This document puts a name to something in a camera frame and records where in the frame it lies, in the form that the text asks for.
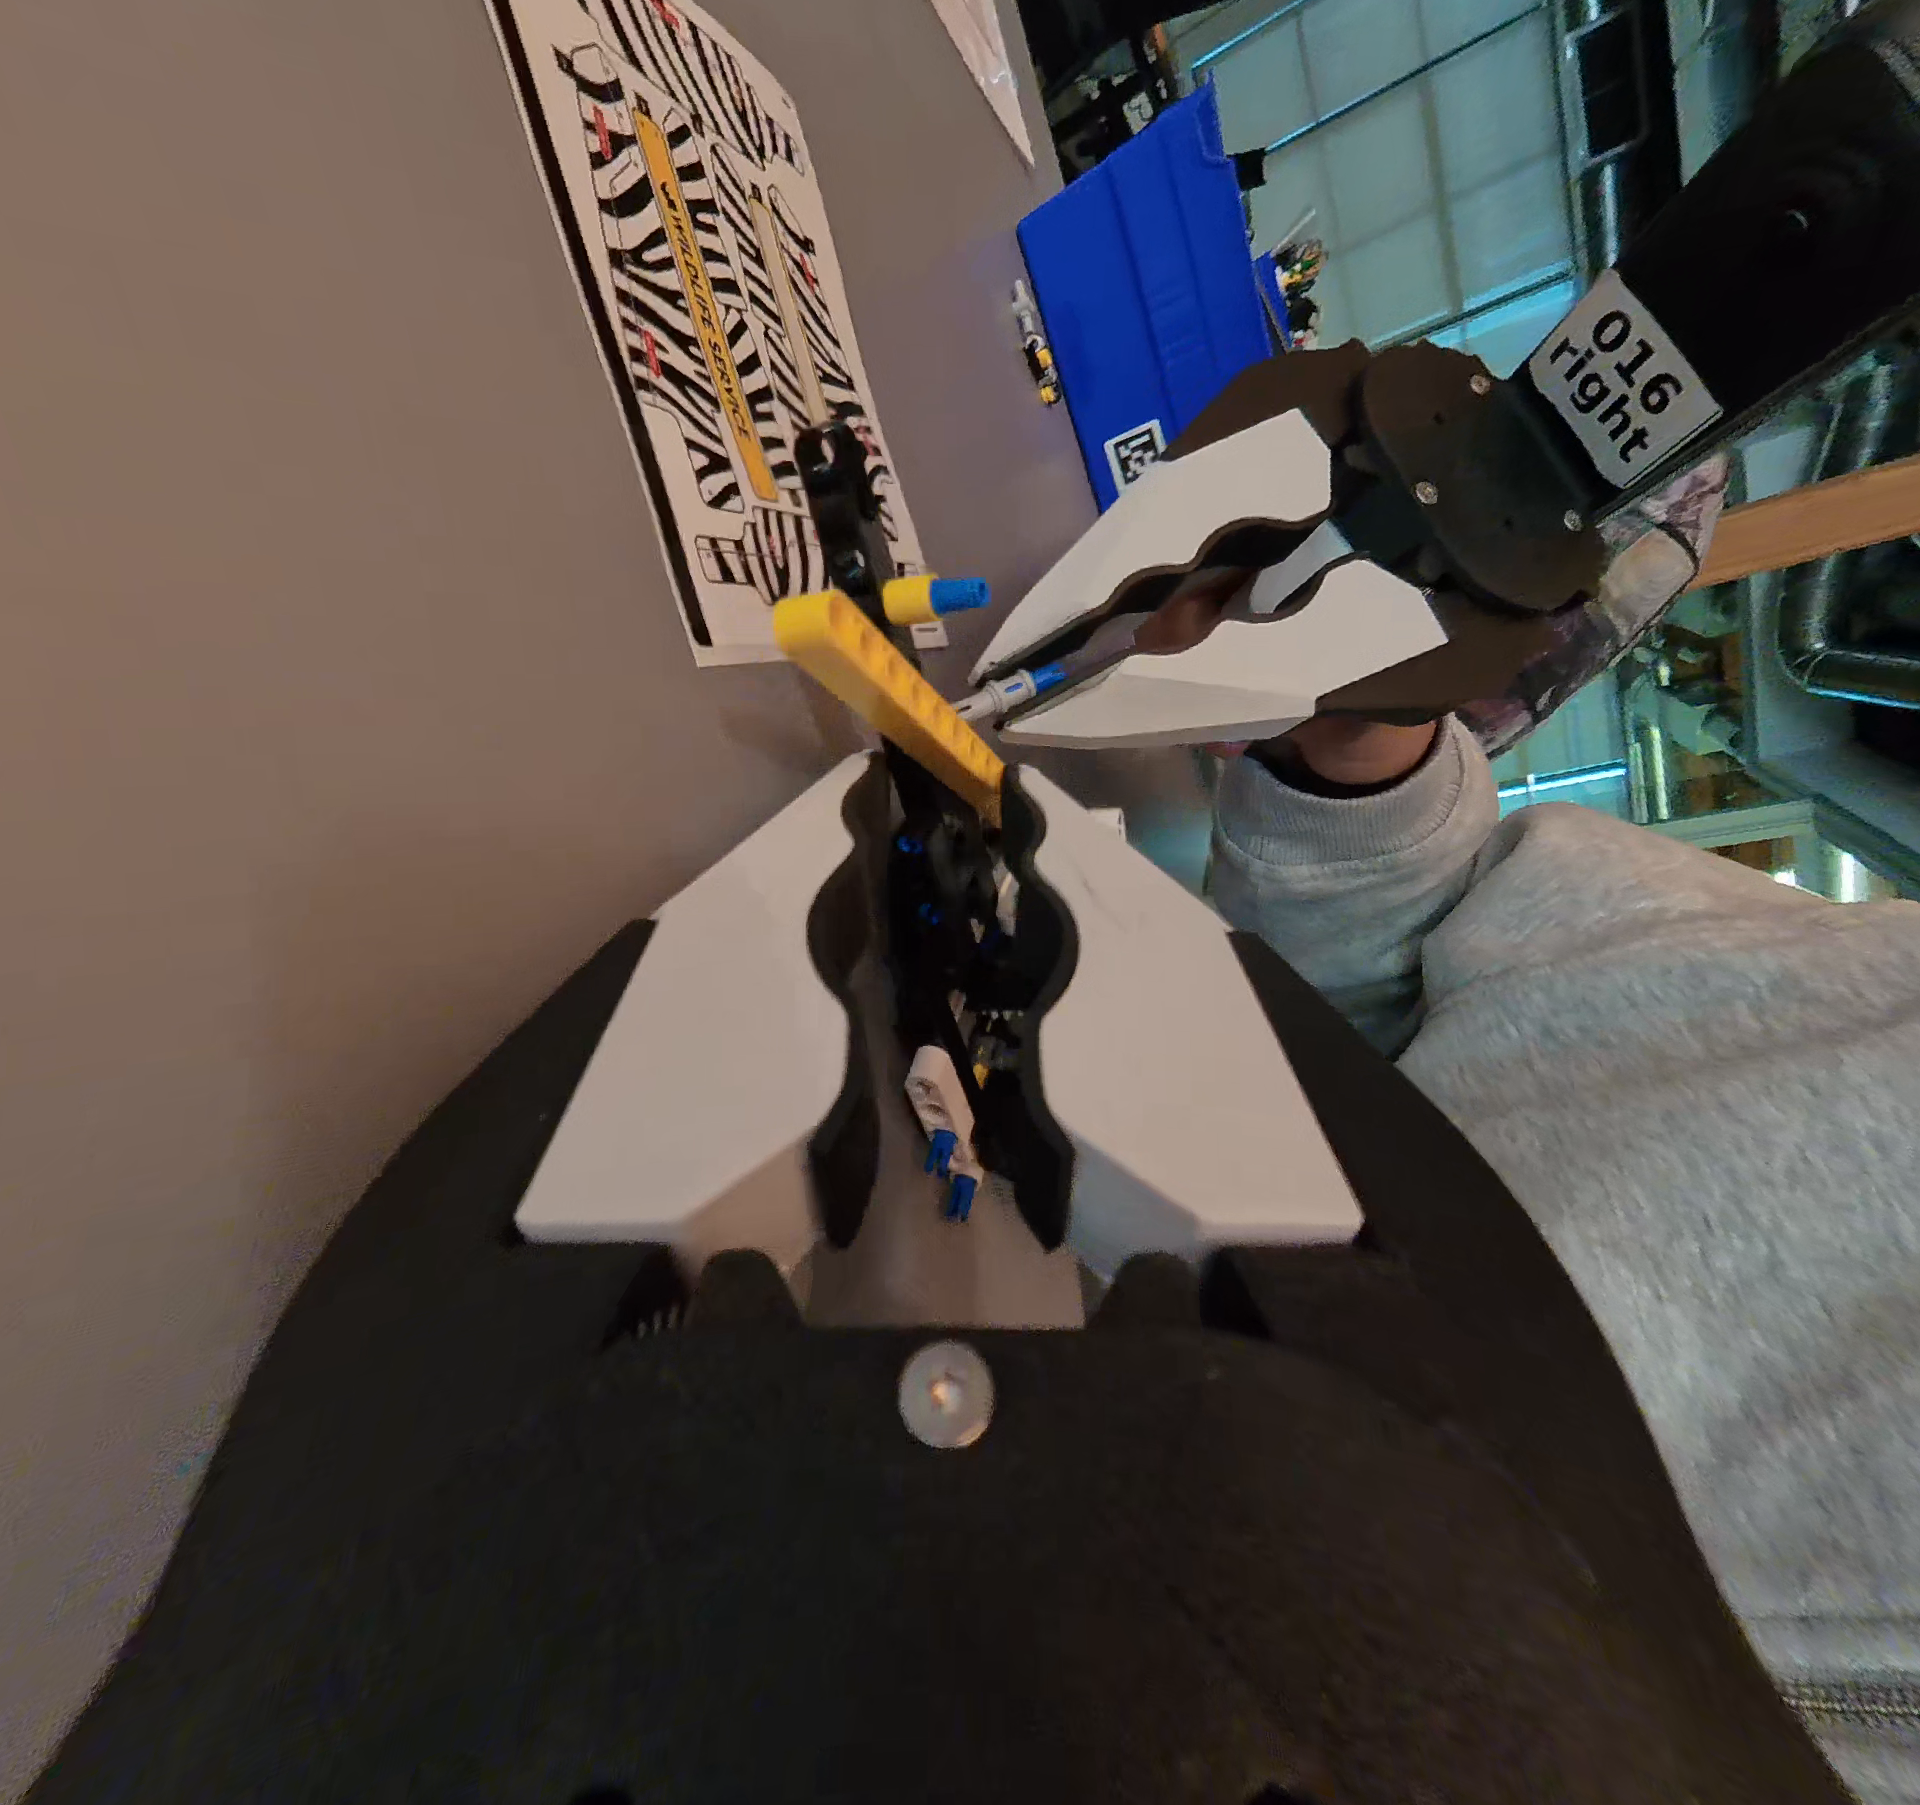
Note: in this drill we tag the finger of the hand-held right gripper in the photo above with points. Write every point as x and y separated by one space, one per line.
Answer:
1275 674
1201 509

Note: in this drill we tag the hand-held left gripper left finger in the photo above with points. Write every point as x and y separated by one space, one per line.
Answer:
690 1072

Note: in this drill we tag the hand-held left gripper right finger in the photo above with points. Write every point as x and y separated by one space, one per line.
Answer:
1201 1086

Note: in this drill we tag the grey lego axle pin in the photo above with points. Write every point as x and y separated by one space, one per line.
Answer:
1002 694

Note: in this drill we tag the yellow and blue lego pin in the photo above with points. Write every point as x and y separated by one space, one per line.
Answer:
939 596

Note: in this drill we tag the black lego beam with holes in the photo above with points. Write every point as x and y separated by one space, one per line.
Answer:
832 515

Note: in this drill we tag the person's right forearm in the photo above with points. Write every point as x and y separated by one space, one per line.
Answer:
1335 876

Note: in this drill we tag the small lego parts cluster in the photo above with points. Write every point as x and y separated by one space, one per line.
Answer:
1034 342

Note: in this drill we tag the person's right hand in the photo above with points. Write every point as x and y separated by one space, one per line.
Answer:
1365 754

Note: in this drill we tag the blue plastic bin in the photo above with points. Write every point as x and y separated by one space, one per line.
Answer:
1154 274

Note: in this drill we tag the grey sweatshirt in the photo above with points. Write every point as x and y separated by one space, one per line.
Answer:
1650 1162

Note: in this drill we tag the zebra striped sticker sheet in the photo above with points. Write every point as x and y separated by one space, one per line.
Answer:
705 261

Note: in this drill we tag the white instruction paper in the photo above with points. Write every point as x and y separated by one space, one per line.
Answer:
960 5

